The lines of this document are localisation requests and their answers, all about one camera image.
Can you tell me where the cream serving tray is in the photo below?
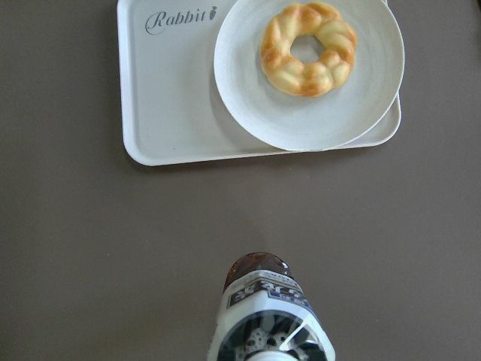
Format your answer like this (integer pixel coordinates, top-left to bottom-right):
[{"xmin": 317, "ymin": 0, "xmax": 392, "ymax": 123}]
[{"xmin": 116, "ymin": 0, "xmax": 402, "ymax": 167}]

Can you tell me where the braided ring bread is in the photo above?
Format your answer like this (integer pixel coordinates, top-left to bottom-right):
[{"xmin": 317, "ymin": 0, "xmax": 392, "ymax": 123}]
[{"xmin": 259, "ymin": 2, "xmax": 357, "ymax": 98}]

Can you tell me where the tea bottle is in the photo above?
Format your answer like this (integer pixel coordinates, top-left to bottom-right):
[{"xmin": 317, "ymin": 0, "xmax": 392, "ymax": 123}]
[{"xmin": 207, "ymin": 252, "xmax": 336, "ymax": 361}]

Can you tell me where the white round plate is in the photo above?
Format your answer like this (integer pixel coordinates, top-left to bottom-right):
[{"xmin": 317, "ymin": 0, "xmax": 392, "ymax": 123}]
[{"xmin": 213, "ymin": 1, "xmax": 404, "ymax": 151}]

